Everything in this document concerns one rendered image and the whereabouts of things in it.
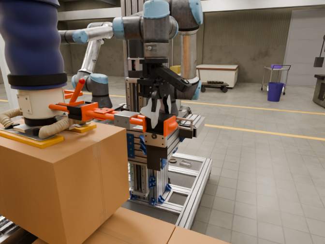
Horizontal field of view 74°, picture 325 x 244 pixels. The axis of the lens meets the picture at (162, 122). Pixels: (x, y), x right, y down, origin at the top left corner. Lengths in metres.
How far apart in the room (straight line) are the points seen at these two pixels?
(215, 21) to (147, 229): 10.19
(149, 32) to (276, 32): 10.18
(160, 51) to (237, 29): 10.14
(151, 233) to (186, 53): 0.94
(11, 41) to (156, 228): 1.06
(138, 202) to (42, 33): 1.43
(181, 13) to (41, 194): 0.95
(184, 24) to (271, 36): 9.68
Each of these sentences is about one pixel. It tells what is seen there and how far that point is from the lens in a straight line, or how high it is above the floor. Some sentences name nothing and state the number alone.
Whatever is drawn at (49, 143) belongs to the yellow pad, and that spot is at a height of 1.09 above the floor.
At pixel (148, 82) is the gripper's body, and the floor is 1.34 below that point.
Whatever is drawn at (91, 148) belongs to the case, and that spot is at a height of 1.06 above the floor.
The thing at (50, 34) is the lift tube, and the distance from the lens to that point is 1.02.
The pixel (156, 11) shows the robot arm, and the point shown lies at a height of 1.53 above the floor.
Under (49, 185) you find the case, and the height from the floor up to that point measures 0.98.
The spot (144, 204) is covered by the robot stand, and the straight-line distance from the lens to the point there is 1.92.
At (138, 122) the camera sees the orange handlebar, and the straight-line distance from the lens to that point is 0.72.
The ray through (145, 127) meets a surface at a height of 1.19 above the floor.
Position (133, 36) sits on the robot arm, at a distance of 0.80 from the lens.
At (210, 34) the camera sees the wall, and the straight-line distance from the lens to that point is 10.88.
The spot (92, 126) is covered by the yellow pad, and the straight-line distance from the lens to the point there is 1.09.
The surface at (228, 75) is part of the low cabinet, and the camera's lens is 8.65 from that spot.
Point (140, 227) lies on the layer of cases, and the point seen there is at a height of 0.54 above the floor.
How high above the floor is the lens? 1.43
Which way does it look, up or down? 18 degrees down
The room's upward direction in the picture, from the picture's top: straight up
